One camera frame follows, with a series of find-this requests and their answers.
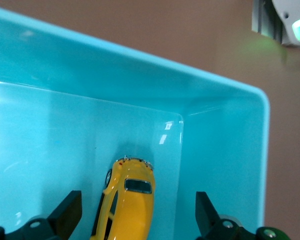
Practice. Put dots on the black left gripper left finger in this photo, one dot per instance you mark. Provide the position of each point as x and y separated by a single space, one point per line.
62 215

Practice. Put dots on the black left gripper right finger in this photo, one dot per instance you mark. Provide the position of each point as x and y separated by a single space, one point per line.
207 215

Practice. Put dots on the yellow toy beetle car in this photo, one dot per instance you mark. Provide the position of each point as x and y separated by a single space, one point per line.
132 205

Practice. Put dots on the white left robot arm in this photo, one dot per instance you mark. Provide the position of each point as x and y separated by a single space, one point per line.
290 10

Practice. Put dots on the teal plastic bin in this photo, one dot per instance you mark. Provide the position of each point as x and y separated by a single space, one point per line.
65 112

